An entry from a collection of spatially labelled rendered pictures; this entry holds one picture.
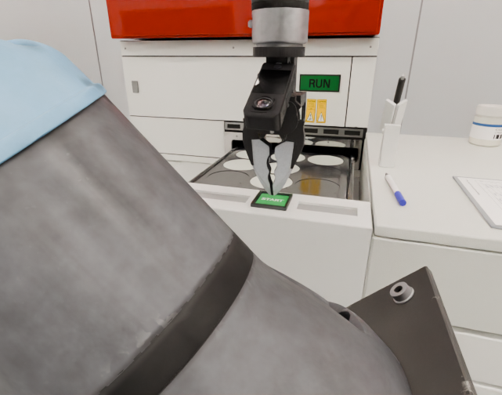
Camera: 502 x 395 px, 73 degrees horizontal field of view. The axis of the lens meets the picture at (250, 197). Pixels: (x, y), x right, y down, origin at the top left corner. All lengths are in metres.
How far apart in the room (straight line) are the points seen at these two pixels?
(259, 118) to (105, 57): 2.87
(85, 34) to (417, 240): 3.11
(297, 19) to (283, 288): 0.38
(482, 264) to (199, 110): 0.92
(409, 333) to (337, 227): 0.30
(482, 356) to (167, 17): 1.08
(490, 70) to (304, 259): 2.28
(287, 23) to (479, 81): 2.25
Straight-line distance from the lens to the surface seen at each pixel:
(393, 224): 0.49
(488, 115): 1.02
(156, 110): 1.26
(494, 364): 0.64
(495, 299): 0.56
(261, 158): 0.50
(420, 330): 0.20
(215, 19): 1.09
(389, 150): 0.73
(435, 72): 2.59
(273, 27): 0.47
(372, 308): 0.23
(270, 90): 0.44
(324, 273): 0.53
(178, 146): 1.24
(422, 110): 2.61
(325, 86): 1.06
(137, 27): 1.21
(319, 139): 1.08
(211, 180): 0.81
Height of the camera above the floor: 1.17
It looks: 23 degrees down
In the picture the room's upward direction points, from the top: straight up
